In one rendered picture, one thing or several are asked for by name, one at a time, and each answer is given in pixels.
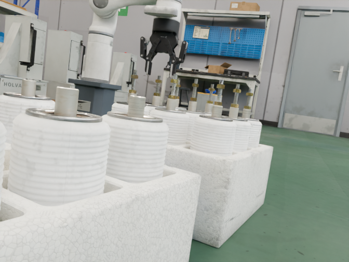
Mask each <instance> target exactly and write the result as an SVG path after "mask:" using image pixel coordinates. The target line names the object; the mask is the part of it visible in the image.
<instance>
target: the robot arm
mask: <svg viewBox="0 0 349 262"><path fill-rule="evenodd" d="M89 5H90V8H91V9H92V10H93V20H92V25H91V26H90V27H89V33H88V43H87V52H86V55H84V60H83V69H82V79H81V80H84V81H92V82H100V83H107V84H108V83H109V75H110V66H111V57H112V48H113V39H114V33H115V31H116V25H117V17H118V9H120V8H123V7H127V6H132V5H147V6H145V8H144V13H145V14H146V15H150V16H154V21H153V28H152V35H151V36H150V37H143V36H142V37H141V38H140V57H141V58H143V59H145V60H146V63H145V72H146V74H147V75H151V69H152V62H151V61H152V60H153V58H154V57H155V56H156V55H157V53H166V54H169V56H170V59H171V62H172V64H171V65H170V72H169V77H170V78H173V74H176V69H177V64H179V63H183V62H184V59H185V55H186V51H187V47H188V43H187V42H186V41H180V40H179V39H178V35H179V27H180V19H181V6H182V0H89ZM150 5H156V6H150ZM149 42H151V44H152V47H151V49H150V51H149V53H148V55H147V45H148V44H149ZM178 44H179V47H180V48H181V50H180V54H179V58H178V59H177V58H176V54H175V51H174V49H175V48H176V46H177V45H178Z"/></svg>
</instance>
